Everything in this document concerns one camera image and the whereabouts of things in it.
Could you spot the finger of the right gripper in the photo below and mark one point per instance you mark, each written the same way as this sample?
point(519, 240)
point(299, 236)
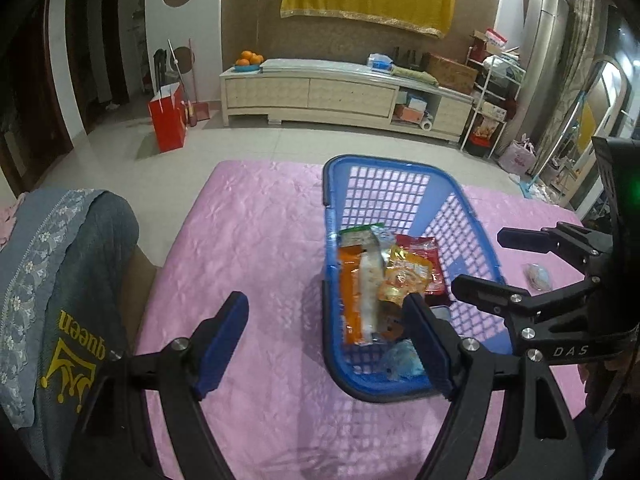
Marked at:
point(542, 241)
point(512, 304)

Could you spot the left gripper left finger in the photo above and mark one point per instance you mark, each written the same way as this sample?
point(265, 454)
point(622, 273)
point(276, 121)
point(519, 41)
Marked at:
point(113, 437)

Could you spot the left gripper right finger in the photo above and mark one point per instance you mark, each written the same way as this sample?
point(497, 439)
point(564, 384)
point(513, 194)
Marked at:
point(536, 437)

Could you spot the blue striped clear snack bag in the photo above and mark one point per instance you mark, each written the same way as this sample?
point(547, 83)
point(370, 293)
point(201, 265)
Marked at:
point(537, 277)

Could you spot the red snack pouch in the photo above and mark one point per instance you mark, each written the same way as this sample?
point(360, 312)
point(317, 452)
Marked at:
point(426, 249)

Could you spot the orange yellow snack pouch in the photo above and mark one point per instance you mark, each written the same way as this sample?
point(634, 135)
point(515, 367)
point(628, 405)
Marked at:
point(404, 275)

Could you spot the blue cartoon bun packet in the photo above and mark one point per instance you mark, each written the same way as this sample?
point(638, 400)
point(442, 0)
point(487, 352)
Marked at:
point(400, 361)

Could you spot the cracker pack green ends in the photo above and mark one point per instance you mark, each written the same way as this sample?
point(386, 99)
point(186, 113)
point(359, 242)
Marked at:
point(375, 239)

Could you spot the orange Alpenliebe candy stick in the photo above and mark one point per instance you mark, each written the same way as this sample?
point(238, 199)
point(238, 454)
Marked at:
point(349, 259)

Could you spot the pink shopping bag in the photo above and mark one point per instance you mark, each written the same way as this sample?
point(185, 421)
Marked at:
point(518, 157)

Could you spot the blue plastic basket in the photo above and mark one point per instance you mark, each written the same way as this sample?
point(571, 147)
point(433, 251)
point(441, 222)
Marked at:
point(393, 228)

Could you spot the arched standing mirror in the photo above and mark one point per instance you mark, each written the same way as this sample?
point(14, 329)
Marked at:
point(594, 113)

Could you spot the grey sofa with lace cover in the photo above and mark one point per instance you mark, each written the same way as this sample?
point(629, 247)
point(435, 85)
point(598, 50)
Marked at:
point(61, 276)

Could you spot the brown cardboard box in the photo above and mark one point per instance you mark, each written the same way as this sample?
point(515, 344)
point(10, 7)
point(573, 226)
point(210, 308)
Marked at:
point(451, 75)

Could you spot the green folded cloth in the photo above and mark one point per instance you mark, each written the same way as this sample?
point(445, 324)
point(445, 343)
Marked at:
point(416, 75)

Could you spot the silver standing air conditioner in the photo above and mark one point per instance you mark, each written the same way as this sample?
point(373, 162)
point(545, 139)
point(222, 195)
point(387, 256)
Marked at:
point(544, 34)

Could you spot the blue tissue pack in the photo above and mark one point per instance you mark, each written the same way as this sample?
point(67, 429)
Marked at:
point(378, 61)

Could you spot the cream TV cabinet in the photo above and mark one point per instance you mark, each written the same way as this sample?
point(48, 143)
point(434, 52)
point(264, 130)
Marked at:
point(343, 94)

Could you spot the red paper bag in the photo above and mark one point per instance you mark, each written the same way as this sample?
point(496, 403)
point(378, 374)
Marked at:
point(168, 113)

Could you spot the broom and dustpan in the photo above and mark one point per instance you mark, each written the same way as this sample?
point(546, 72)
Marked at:
point(182, 61)

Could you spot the plate of oranges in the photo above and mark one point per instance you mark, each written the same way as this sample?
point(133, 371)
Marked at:
point(248, 62)

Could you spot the white wire shelf rack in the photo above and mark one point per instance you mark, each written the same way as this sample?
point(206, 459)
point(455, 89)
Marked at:
point(495, 92)

